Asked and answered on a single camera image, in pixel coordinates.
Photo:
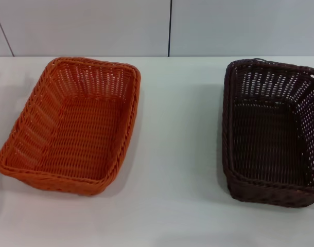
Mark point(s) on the orange woven plastic basket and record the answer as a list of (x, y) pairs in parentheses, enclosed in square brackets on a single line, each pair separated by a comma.
[(77, 133)]

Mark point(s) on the dark brown woven basket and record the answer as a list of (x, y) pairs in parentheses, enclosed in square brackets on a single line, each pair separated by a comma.
[(265, 139)]

